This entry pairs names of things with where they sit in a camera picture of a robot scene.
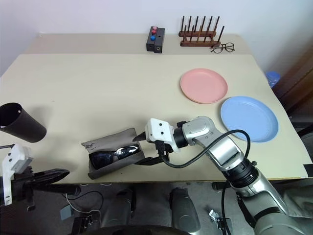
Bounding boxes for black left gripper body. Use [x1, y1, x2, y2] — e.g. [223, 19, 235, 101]
[11, 166, 37, 212]

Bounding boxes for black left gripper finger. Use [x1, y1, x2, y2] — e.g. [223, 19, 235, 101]
[34, 184, 81, 196]
[31, 168, 70, 184]

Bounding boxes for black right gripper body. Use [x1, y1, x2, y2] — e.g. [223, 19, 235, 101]
[154, 141, 175, 162]

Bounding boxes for grey felt glasses case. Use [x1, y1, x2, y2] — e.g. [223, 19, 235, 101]
[81, 126, 147, 180]

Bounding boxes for black sunglasses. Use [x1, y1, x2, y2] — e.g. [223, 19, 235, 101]
[89, 144, 141, 169]

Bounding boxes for small grey blue box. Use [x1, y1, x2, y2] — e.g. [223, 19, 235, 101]
[60, 205, 74, 220]

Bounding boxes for black cylindrical cup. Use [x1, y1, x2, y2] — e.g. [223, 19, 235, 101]
[0, 102, 47, 143]

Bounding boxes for dark grey rounded shape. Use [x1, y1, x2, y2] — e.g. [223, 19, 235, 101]
[170, 188, 201, 232]
[100, 188, 134, 228]

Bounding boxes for pink round plate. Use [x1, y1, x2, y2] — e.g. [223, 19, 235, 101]
[180, 68, 228, 105]

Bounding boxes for metal caster wheel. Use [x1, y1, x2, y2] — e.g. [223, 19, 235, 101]
[208, 209, 232, 229]

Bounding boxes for blue round plate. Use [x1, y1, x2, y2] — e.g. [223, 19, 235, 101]
[220, 96, 279, 143]

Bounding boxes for black button box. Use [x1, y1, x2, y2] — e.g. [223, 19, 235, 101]
[146, 25, 166, 54]

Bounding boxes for brown wooden peg rack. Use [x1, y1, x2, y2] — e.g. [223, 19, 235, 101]
[178, 16, 225, 47]

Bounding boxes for black framed clear eyeglasses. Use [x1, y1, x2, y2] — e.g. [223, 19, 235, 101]
[210, 42, 235, 54]

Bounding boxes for blue bottle cap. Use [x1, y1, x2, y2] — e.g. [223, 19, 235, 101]
[265, 70, 281, 88]

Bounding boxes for brown wooden furniture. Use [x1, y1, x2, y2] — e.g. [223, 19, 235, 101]
[271, 46, 313, 116]

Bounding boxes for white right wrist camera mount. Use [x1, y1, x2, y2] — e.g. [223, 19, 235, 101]
[145, 118, 181, 154]

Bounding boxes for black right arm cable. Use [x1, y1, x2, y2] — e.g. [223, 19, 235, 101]
[156, 129, 252, 235]

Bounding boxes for white floor cable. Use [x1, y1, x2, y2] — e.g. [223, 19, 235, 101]
[62, 190, 104, 214]

